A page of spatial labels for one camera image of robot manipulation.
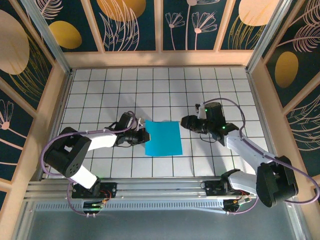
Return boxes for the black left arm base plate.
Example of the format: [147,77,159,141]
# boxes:
[71,182,118,200]

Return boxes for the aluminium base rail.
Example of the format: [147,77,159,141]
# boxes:
[24,177,295,201]

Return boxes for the aluminium frame post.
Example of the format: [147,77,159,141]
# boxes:
[245,0,301,73]
[19,0,74,77]

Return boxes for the grey translucent panel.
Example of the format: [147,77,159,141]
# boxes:
[11,197,308,240]

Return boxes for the small controller board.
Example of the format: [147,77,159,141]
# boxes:
[223,197,252,210]
[83,199,107,210]

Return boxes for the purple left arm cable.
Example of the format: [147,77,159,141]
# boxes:
[41,109,146,217]

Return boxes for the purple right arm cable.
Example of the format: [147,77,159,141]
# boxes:
[203,97,320,216]

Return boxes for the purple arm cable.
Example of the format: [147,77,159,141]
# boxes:
[41,109,146,217]
[203,97,320,216]

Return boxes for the grey perforated cable tray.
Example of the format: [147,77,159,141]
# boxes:
[34,198,226,213]

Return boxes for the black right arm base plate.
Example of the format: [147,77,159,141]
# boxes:
[203,181,251,197]

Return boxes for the blue paper sheet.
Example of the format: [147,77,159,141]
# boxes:
[144,119,184,158]

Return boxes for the aluminium side rail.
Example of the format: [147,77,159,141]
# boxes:
[246,67,286,179]
[37,68,75,181]

